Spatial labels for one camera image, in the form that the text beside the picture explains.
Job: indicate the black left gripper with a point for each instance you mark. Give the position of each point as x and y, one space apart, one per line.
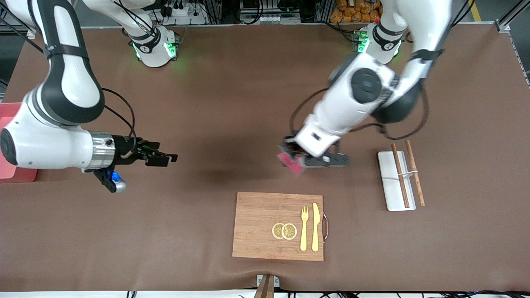
288 147

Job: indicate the pile of orange items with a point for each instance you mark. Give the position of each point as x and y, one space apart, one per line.
352 14

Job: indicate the pink plastic bin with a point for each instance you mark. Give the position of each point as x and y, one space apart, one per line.
16 176

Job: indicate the lemon slice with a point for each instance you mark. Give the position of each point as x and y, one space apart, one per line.
290 231
277 231

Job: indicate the white rectangular tray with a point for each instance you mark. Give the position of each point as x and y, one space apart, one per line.
389 182

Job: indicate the thin white chopstick rest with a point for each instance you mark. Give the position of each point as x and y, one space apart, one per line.
408 174

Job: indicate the yellow knife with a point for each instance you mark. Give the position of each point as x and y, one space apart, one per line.
316 227

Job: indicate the brown table mat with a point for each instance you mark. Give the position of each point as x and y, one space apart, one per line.
248 124

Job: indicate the aluminium frame strut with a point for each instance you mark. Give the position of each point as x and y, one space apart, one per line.
504 27

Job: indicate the yellow fork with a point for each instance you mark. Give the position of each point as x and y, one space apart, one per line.
304 231

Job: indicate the bamboo cutting board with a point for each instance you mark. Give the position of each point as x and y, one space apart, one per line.
256 227

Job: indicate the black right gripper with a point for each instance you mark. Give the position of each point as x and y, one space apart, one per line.
125 147

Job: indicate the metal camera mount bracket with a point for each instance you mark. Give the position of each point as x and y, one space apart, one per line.
267 283

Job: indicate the white power strip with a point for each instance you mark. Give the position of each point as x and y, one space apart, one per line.
182 10

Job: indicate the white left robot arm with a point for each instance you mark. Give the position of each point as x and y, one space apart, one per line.
343 111

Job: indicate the red and grey cloth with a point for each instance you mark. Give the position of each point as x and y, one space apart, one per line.
290 164

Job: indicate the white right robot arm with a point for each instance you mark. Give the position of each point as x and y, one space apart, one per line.
62 82

